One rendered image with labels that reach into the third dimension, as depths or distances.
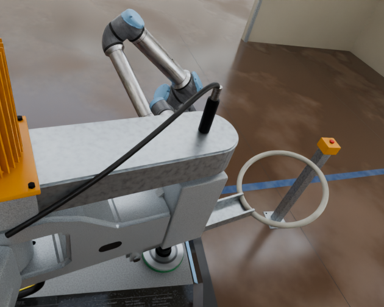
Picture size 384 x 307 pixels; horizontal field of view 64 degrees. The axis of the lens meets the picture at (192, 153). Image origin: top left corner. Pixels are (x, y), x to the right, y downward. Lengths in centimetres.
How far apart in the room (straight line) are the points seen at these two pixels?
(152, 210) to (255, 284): 183
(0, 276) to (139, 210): 46
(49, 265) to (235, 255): 197
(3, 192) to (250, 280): 233
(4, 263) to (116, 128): 47
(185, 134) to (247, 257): 206
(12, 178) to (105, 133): 29
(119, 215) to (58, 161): 35
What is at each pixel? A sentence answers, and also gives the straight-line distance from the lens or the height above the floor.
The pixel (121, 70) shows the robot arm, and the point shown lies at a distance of 174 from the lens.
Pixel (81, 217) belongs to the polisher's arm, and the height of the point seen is 153.
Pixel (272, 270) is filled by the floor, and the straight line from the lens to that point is 297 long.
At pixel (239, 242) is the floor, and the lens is 298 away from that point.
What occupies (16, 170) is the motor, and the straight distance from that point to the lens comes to 83.
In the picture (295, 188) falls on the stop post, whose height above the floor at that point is 53.
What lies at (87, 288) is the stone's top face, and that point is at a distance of 162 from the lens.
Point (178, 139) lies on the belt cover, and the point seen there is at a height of 174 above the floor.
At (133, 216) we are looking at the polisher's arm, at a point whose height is 144.
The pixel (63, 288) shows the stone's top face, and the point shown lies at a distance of 163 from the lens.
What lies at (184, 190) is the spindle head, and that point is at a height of 157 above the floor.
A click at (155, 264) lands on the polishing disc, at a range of 162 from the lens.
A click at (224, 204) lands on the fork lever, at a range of 166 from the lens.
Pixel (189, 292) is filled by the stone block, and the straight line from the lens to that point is 169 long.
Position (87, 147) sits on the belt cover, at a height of 174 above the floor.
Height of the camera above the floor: 237
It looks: 42 degrees down
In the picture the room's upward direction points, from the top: 18 degrees clockwise
